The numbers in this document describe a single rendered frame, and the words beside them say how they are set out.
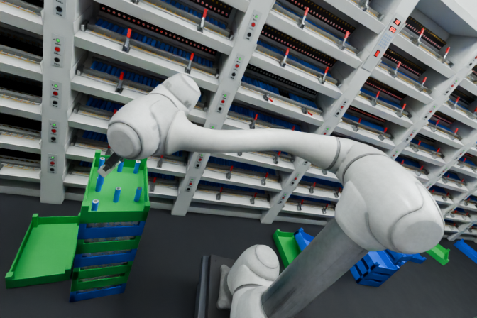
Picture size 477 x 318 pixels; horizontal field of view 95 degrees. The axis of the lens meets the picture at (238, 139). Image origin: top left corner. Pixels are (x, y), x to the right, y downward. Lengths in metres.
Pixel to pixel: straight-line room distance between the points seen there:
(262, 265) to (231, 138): 0.58
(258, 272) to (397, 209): 0.59
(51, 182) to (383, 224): 1.45
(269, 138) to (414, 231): 0.33
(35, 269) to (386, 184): 1.35
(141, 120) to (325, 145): 0.45
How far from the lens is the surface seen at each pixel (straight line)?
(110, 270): 1.14
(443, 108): 2.10
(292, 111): 1.30
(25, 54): 1.28
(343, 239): 0.60
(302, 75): 1.25
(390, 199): 0.51
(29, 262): 1.42
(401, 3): 1.49
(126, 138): 0.43
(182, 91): 0.57
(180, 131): 0.46
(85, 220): 0.89
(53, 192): 1.56
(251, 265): 0.95
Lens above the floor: 1.18
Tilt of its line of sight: 24 degrees down
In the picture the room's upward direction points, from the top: 25 degrees clockwise
